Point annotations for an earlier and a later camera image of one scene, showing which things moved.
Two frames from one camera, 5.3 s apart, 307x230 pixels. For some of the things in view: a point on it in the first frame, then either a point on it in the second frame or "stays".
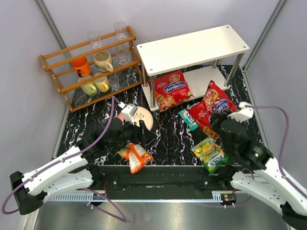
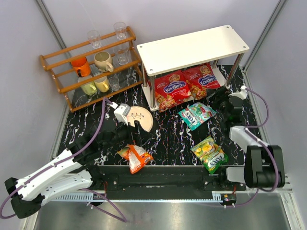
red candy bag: [171, 90] stays
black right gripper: [220, 121] → [218, 95]
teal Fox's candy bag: [190, 120] stays
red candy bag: [215, 98] → [199, 79]
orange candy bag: [138, 157] stays
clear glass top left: [94, 36] stays
